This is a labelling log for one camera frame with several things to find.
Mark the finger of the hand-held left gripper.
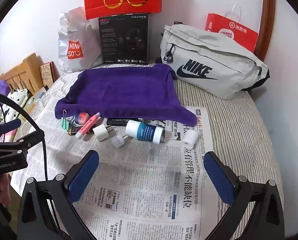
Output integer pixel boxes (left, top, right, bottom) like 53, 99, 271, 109
0, 129, 45, 155
0, 119, 22, 144

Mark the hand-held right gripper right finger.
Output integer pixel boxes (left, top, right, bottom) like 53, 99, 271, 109
203, 151, 286, 240

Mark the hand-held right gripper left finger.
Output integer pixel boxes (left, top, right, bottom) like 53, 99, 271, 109
18, 150, 100, 240

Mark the green binder clip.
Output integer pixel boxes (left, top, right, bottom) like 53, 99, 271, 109
60, 109, 76, 130

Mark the white charger plug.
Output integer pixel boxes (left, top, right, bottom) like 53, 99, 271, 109
93, 124, 113, 143

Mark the white tape roll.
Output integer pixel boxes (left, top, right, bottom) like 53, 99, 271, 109
182, 131, 198, 148

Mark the small white night light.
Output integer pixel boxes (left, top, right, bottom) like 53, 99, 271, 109
111, 134, 129, 148

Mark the pink pen with white cap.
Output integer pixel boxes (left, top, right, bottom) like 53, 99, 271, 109
75, 112, 101, 139

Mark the pink lip balm tin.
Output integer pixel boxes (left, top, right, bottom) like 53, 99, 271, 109
74, 112, 90, 125

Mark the slim black box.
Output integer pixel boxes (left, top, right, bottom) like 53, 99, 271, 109
106, 117, 139, 128

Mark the white and blue bottle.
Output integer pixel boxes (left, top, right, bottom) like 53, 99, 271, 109
125, 119, 166, 144

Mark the person's left hand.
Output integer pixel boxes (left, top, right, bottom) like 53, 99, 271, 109
0, 174, 11, 207

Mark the floral pillow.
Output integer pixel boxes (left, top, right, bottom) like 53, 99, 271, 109
0, 89, 37, 130

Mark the purple plush toy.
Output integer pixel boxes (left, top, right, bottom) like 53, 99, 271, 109
0, 79, 9, 96

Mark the wooden rack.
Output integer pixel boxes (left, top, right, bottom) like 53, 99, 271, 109
0, 52, 45, 95

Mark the newspaper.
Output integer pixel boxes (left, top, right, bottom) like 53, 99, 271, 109
10, 96, 216, 240

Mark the brown patterned book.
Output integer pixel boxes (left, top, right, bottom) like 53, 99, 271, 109
40, 61, 60, 88

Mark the purple towel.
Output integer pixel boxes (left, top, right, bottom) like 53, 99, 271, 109
54, 63, 197, 127

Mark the white plastic bag red label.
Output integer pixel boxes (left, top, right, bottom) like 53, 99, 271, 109
58, 7, 103, 73

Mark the grey waist bag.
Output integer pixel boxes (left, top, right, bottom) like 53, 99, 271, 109
160, 21, 270, 100

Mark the black headset box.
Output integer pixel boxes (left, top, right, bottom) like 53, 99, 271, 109
98, 13, 149, 65

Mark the red and white paper bag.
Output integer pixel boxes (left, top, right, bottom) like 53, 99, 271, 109
205, 2, 260, 53

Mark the red gift bag gold print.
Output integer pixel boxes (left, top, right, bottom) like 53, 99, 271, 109
83, 0, 163, 20

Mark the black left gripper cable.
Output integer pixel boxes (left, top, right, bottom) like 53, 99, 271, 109
0, 90, 49, 180

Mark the dark brown wooden frame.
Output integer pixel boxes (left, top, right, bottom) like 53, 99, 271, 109
254, 0, 276, 63

